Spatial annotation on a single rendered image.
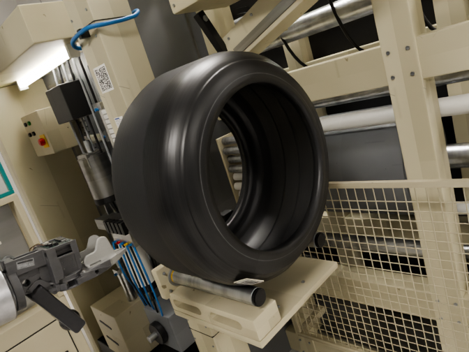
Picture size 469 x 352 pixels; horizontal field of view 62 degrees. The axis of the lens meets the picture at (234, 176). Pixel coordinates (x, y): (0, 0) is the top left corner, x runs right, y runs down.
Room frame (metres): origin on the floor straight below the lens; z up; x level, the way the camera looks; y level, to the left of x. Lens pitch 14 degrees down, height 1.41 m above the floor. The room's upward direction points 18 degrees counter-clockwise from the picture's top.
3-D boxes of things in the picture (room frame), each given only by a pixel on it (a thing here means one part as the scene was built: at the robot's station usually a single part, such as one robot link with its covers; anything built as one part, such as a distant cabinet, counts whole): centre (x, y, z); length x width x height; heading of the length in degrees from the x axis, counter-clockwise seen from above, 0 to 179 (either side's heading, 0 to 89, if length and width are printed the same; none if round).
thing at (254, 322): (0.96, 0.15, 0.84); 0.36 x 0.09 x 0.06; 42
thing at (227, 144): (1.47, -0.09, 1.05); 0.20 x 0.15 x 0.30; 42
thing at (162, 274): (1.19, 0.16, 0.90); 0.40 x 0.03 x 0.10; 132
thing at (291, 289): (1.06, 0.04, 0.80); 0.37 x 0.36 x 0.02; 132
